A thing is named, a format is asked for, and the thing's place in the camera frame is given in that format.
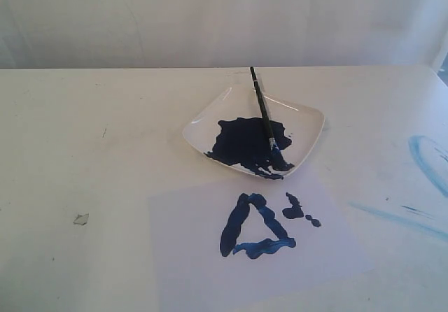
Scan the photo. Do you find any white square plate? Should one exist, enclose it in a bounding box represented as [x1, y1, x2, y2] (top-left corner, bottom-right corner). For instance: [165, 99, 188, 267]
[182, 81, 325, 180]

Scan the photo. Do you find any white paper sheet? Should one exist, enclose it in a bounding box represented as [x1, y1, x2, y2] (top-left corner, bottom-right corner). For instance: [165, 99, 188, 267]
[149, 169, 371, 311]

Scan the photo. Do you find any small clear tape scrap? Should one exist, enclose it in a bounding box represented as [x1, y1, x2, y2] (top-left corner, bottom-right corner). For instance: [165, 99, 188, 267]
[73, 213, 90, 226]

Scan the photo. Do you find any black paintbrush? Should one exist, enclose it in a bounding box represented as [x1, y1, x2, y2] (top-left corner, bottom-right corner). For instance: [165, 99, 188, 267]
[249, 66, 287, 171]

